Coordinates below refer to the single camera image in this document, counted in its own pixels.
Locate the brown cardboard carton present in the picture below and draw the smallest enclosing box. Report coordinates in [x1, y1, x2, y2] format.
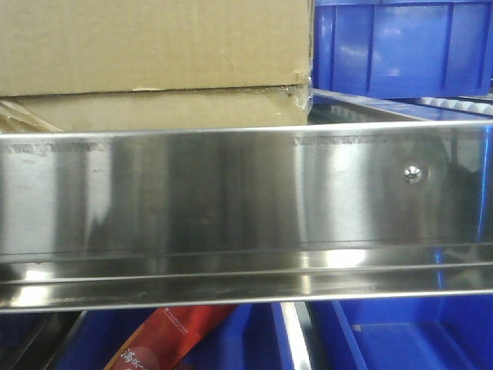
[1, 1, 314, 133]

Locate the white shelf roller track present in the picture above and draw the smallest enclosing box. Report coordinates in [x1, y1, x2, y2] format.
[418, 95, 492, 116]

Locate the blue plastic bin lower left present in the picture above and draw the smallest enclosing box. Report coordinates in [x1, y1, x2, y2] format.
[55, 304, 295, 369]

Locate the blue plastic bin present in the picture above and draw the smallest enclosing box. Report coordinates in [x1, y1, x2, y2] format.
[55, 304, 295, 369]
[312, 1, 492, 99]
[309, 295, 492, 369]

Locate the red printed package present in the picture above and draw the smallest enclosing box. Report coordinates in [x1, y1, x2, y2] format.
[105, 304, 236, 369]

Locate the blue plastic bin upper right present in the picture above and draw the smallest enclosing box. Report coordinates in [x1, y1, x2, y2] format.
[312, 1, 492, 99]

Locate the blue plastic bin lower right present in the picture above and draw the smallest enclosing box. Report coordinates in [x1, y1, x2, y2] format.
[309, 295, 492, 369]

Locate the stainless steel shelf rail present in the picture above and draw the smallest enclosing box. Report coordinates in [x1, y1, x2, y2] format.
[1, 121, 492, 312]

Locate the shelf rail screw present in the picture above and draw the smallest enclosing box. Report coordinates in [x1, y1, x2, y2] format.
[403, 165, 423, 184]

